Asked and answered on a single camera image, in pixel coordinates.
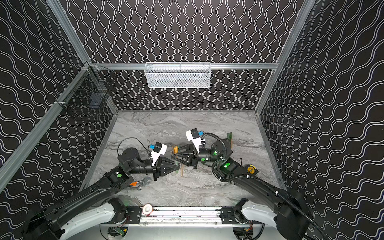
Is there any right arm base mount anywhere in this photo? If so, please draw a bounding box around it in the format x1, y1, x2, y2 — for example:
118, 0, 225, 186
219, 207, 249, 225

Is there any yellow tape measure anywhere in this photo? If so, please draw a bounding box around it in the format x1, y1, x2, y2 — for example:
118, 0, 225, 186
246, 165, 259, 175

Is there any white wire mesh basket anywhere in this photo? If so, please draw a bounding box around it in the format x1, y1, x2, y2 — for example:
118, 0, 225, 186
144, 62, 212, 89

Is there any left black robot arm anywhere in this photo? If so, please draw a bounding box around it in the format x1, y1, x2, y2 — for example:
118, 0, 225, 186
22, 148, 179, 240

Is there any aluminium corner frame post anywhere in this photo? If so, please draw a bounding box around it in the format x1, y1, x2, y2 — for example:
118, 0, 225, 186
255, 0, 316, 115

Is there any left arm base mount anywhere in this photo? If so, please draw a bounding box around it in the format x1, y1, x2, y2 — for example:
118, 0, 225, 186
122, 207, 142, 225

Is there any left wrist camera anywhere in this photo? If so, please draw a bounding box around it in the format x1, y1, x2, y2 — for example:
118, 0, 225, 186
149, 142, 168, 167

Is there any aluminium front rail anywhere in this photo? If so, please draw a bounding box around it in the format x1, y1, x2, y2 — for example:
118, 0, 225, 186
98, 205, 286, 228

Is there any black wire mesh basket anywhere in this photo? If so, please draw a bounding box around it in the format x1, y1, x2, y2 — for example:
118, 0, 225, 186
59, 63, 118, 122

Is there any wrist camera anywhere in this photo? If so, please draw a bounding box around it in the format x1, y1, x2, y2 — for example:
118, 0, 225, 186
186, 128, 205, 154
149, 142, 168, 167

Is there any white round knob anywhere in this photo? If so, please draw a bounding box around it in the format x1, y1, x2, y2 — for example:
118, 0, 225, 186
142, 204, 154, 216

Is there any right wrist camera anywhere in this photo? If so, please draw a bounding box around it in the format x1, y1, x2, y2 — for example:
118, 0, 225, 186
186, 128, 205, 154

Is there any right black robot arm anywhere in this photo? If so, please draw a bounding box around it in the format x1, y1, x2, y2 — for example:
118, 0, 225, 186
172, 139, 329, 240

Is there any orange adjustable wrench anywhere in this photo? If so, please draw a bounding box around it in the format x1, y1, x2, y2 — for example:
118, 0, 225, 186
130, 177, 151, 191

